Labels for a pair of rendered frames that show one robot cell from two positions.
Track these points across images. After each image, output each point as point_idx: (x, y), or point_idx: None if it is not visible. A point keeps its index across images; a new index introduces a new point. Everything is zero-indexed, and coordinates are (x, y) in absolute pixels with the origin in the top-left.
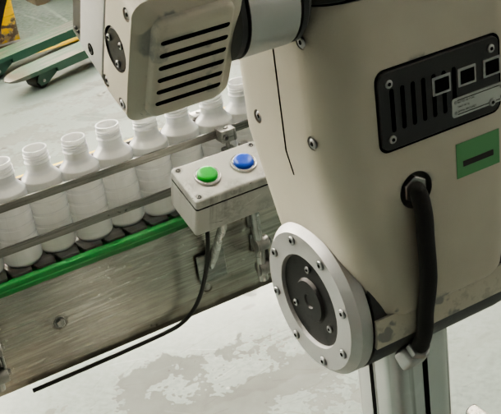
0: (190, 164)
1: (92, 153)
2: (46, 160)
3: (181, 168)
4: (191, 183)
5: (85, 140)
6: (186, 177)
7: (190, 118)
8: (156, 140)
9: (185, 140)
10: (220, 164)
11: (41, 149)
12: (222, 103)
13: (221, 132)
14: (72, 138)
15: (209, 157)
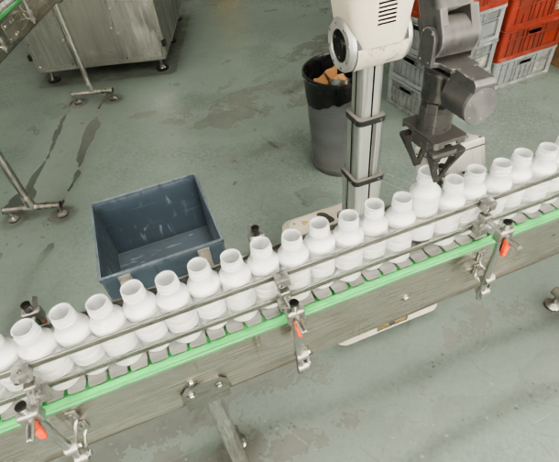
0: (472, 139)
1: None
2: None
3: (477, 137)
4: (468, 135)
5: (558, 141)
6: (472, 136)
7: (488, 175)
8: None
9: (487, 170)
10: (453, 142)
11: None
12: (464, 174)
13: (460, 171)
14: None
15: (462, 143)
